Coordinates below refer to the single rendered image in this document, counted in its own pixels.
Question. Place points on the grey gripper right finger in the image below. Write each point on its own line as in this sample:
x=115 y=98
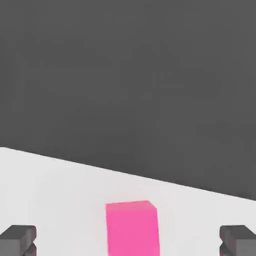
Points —
x=240 y=240

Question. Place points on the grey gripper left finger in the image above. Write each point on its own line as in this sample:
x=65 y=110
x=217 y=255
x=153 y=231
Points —
x=16 y=240

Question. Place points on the large pink box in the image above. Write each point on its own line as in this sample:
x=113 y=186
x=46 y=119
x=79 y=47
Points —
x=132 y=230

